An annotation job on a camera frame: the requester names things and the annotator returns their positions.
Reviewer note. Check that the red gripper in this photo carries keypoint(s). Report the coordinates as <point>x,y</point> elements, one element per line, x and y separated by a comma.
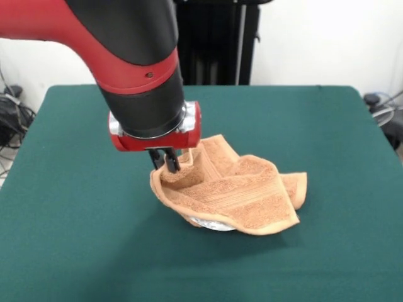
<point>182,140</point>

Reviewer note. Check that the dark green table cloth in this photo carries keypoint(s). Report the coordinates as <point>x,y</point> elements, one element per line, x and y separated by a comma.
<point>78,204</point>

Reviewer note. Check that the tan terry towel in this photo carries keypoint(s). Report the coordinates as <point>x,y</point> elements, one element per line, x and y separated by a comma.
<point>239,195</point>

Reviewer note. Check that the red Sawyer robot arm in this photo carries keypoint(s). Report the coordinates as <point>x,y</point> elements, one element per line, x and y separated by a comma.
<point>126,47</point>

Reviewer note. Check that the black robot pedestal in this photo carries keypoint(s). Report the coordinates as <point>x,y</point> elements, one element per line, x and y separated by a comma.
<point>214,47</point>

